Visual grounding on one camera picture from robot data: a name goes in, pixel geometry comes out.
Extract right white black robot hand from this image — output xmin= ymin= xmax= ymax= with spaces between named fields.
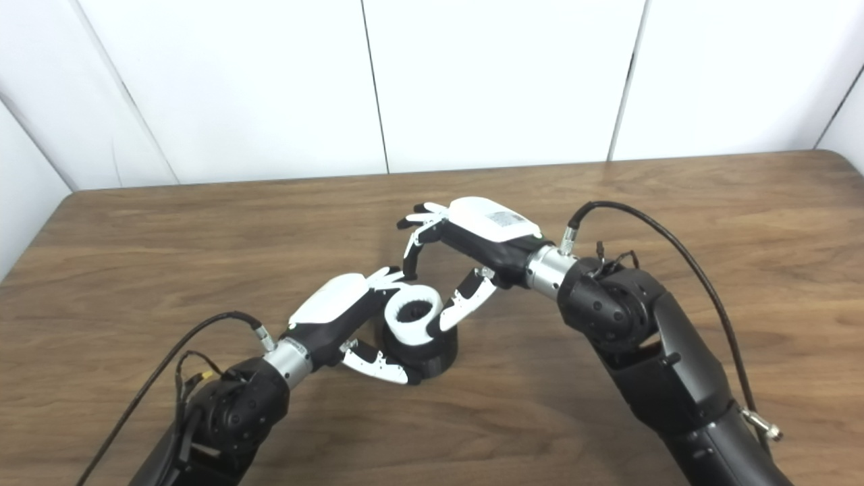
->
xmin=396 ymin=196 xmax=545 ymax=333

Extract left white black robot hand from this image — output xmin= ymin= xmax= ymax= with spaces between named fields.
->
xmin=279 ymin=266 xmax=423 ymax=386

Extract white ring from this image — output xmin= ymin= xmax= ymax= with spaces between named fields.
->
xmin=383 ymin=283 xmax=445 ymax=347

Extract round black part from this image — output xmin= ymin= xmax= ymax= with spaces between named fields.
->
xmin=377 ymin=316 xmax=460 ymax=381

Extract right thin wrist wires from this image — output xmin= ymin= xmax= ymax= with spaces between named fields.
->
xmin=592 ymin=241 xmax=640 ymax=279

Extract left thin wires yellow plug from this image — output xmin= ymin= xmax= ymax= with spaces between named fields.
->
xmin=173 ymin=349 xmax=225 ymax=407

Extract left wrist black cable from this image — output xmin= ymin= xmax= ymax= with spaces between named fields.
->
xmin=74 ymin=310 xmax=279 ymax=486

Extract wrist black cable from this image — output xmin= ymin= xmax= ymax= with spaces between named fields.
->
xmin=74 ymin=310 xmax=279 ymax=486
xmin=560 ymin=200 xmax=785 ymax=443

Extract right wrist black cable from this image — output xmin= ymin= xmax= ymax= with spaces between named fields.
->
xmin=560 ymin=200 xmax=785 ymax=443

